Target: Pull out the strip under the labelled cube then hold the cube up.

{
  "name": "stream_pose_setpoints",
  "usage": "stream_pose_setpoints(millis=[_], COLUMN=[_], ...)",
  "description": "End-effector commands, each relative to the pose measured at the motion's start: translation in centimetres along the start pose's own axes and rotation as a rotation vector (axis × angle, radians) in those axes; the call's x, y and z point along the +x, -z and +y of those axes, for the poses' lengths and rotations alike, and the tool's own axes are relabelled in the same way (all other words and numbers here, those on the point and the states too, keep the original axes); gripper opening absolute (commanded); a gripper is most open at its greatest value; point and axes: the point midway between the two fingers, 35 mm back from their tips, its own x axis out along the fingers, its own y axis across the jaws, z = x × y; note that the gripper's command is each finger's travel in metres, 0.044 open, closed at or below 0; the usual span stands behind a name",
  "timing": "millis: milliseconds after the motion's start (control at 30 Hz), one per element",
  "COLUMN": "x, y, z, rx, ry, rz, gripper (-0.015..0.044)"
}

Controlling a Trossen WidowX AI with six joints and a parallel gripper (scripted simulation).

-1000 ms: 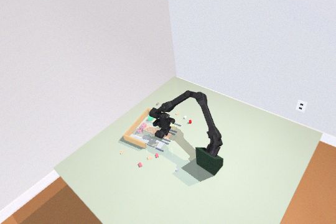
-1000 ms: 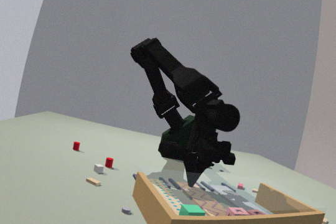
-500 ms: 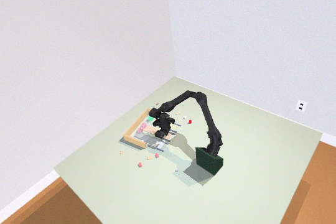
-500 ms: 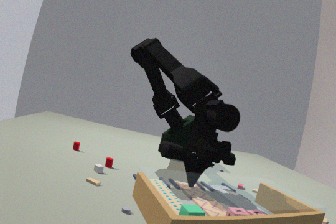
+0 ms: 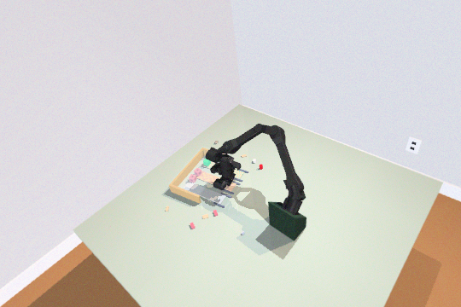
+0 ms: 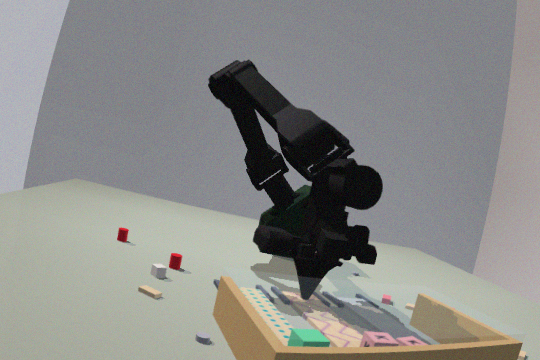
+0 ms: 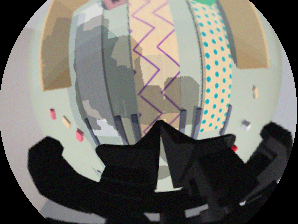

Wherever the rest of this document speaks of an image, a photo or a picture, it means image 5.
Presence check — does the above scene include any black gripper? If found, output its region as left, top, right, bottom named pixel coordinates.
left=213, top=160, right=241, bottom=190

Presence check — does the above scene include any wooden open-top tray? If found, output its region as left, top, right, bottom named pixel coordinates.
left=168, top=146, right=217, bottom=204

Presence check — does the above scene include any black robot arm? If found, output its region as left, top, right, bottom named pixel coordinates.
left=206, top=124, right=306, bottom=215

